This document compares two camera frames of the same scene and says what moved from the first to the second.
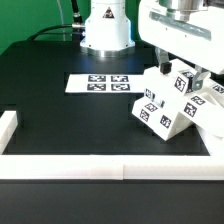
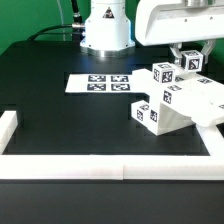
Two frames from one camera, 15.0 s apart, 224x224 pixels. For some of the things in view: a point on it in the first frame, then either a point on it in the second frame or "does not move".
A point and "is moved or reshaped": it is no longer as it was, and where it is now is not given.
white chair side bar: (8, 125) does not move
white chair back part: (205, 107) is moved or reshaped
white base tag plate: (106, 83) does not move
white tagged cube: (181, 83) → (164, 72)
